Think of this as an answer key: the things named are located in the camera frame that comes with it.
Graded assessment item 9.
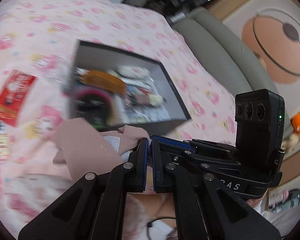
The brown strap with cream end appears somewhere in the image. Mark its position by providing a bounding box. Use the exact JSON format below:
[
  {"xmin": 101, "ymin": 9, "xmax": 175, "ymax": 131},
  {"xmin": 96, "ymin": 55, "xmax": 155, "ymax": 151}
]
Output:
[{"xmin": 137, "ymin": 93, "xmax": 166, "ymax": 107}]

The beige pink cloth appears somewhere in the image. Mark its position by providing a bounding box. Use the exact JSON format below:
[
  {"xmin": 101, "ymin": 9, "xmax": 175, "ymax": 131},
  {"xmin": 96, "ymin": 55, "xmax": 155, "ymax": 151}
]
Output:
[{"xmin": 51, "ymin": 118, "xmax": 151, "ymax": 181}]

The black tracking camera box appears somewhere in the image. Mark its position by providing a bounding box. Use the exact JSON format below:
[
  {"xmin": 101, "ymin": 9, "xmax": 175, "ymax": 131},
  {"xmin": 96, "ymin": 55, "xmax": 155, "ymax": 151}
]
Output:
[{"xmin": 235, "ymin": 89, "xmax": 285, "ymax": 163}]

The black box with pink ring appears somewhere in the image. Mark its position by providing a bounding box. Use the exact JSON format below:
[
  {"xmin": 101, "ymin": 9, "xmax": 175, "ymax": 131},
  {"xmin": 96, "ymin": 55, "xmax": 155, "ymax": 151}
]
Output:
[{"xmin": 71, "ymin": 86, "xmax": 114, "ymax": 129}]

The red envelope packet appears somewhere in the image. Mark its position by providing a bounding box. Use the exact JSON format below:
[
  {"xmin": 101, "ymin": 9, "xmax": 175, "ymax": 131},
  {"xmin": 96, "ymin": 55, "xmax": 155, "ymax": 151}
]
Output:
[{"xmin": 0, "ymin": 69, "xmax": 37, "ymax": 127}]

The cartoon print pouch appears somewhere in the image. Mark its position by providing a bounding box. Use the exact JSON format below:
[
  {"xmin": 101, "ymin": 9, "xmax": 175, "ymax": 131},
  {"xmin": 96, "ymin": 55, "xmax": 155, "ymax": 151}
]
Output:
[{"xmin": 121, "ymin": 78, "xmax": 171, "ymax": 124}]

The black cardboard storage box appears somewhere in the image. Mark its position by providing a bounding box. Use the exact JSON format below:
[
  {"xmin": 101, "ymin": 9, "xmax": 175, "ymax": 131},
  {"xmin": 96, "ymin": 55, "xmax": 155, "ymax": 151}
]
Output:
[{"xmin": 68, "ymin": 41, "xmax": 191, "ymax": 135}]

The pink cartoon print bedspread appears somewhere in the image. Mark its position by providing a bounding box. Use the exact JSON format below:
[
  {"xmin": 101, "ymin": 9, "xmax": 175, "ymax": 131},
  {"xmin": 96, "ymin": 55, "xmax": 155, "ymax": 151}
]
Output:
[{"xmin": 0, "ymin": 0, "xmax": 237, "ymax": 240}]

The orange plush toy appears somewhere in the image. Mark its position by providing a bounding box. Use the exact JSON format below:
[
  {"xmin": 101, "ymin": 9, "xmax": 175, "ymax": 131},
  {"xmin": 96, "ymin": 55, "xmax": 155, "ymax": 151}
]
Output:
[{"xmin": 291, "ymin": 113, "xmax": 300, "ymax": 134}]

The white fluffy hair clip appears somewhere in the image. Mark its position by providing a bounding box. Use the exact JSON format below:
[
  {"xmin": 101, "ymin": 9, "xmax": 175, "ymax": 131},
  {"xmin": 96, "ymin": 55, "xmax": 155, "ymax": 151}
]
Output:
[{"xmin": 117, "ymin": 66, "xmax": 150, "ymax": 79}]

